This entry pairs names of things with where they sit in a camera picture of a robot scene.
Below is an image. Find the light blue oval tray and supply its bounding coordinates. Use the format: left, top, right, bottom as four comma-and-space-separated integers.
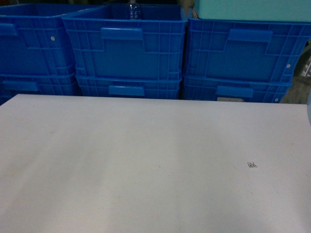
307, 90, 311, 125

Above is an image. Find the blue crate bottom middle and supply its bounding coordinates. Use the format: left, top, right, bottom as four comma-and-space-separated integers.
76, 75, 182, 100

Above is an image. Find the blue crate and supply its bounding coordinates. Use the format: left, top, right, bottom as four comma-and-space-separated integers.
181, 76, 292, 103
76, 75, 182, 100
0, 3, 94, 76
183, 8, 311, 84
62, 3, 187, 81
0, 74, 82, 104

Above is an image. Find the blue crate bottom right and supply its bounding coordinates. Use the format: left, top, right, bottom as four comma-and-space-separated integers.
181, 76, 292, 103

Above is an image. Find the blue crate top middle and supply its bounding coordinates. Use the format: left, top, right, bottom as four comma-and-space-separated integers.
62, 3, 187, 81

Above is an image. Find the blue crate bottom left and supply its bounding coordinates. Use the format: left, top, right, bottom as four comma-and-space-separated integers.
0, 74, 82, 104

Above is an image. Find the clear water bottle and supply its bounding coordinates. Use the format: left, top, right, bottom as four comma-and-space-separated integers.
125, 0, 141, 20

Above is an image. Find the blue crate top right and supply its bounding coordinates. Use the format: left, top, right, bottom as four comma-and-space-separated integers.
183, 8, 311, 84

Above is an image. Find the blue crate top left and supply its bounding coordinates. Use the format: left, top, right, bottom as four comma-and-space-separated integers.
0, 3, 94, 76

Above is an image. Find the teal box on crate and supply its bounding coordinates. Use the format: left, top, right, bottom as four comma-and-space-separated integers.
194, 0, 311, 22

